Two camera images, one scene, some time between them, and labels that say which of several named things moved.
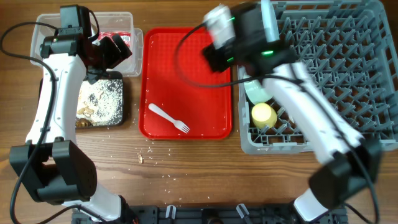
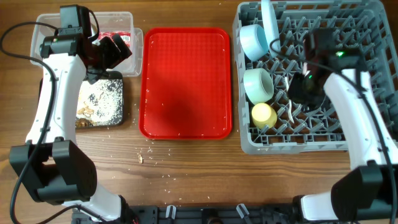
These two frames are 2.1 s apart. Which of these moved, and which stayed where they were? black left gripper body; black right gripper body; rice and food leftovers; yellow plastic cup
Moved: black right gripper body
Stayed: black left gripper body; rice and food leftovers; yellow plastic cup
